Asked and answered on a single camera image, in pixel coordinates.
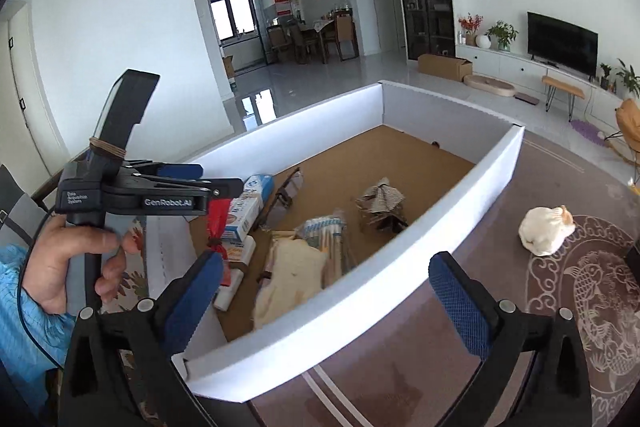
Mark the cotton swab pack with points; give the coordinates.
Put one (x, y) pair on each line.
(329, 234)

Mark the cream knit glove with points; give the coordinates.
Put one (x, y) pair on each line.
(295, 278)
(543, 230)

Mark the green potted plant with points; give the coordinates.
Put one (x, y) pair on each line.
(502, 34)

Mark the person's left hand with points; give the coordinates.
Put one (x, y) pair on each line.
(46, 271)

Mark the white cardboard box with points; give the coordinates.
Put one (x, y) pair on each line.
(450, 158)

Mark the orange lounge chair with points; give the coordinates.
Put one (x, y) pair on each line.
(625, 141)

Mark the blue white medicine box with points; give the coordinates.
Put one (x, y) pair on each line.
(245, 209)

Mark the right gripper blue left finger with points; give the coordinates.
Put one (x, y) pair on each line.
(186, 299)

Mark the dining table with chairs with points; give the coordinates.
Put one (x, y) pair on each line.
(337, 31)

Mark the rhinestone gold hair clip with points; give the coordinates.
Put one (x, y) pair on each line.
(381, 207)

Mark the leafy plant by tv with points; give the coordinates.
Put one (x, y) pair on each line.
(629, 78)

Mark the blue sleeve forearm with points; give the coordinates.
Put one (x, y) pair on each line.
(25, 364)

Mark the beige pet bed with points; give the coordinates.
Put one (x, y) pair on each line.
(490, 85)

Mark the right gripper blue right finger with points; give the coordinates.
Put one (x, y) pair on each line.
(467, 304)

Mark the red candy pouch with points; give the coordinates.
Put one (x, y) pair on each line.
(216, 221)

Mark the black rectangular box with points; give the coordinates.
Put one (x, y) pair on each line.
(632, 259)

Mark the brown cardboard carton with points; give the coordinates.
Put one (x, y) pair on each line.
(451, 68)

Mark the gold cosmetic tube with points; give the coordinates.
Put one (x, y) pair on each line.
(237, 258)

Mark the white tv console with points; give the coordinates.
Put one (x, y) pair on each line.
(596, 106)

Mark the black flat television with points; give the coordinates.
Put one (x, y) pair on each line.
(562, 43)

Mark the red flower vase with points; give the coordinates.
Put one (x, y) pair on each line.
(470, 25)

